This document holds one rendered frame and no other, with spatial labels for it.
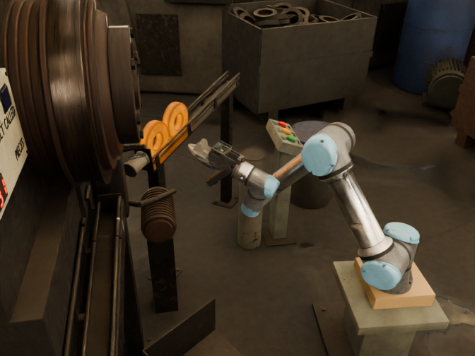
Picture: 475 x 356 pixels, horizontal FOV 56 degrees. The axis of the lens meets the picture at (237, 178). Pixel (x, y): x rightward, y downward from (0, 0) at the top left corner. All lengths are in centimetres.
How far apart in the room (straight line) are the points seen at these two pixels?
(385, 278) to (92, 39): 106
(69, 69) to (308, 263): 161
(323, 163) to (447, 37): 306
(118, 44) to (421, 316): 131
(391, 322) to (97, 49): 126
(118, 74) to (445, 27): 354
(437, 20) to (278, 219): 255
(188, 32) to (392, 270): 283
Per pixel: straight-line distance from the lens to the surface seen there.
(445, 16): 424
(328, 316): 200
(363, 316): 165
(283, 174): 165
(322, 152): 133
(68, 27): 96
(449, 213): 281
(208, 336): 114
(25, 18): 103
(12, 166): 90
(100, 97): 97
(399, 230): 158
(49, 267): 99
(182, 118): 187
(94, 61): 95
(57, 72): 93
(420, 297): 172
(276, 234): 231
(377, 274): 147
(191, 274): 215
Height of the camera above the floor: 152
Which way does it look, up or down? 33 degrees down
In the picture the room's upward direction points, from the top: 1 degrees clockwise
